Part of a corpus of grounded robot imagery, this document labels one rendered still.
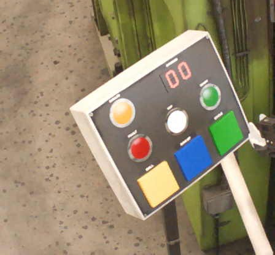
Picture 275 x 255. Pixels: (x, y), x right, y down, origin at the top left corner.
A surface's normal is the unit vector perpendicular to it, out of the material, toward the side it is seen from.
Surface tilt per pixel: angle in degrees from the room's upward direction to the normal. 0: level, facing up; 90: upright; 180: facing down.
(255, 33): 90
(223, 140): 60
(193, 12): 90
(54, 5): 0
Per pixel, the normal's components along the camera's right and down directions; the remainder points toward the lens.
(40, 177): -0.11, -0.66
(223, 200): 0.26, 0.70
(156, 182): 0.50, 0.13
